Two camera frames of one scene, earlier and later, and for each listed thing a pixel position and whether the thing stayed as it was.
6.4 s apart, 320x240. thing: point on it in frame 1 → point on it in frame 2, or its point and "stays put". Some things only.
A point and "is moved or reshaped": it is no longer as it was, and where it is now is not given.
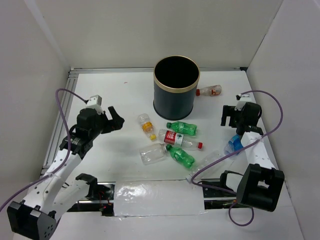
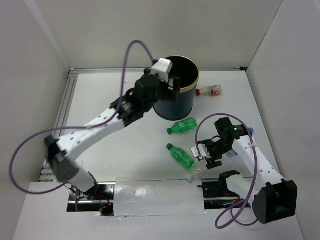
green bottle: [183, 127] is moved or reshaped
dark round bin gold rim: [175, 81] stays put
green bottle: [181, 156] stays put
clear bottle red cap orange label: [211, 90] stays put
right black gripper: [229, 111] → [211, 163]
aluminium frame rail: [73, 72] stays put
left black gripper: [117, 123] → [170, 94]
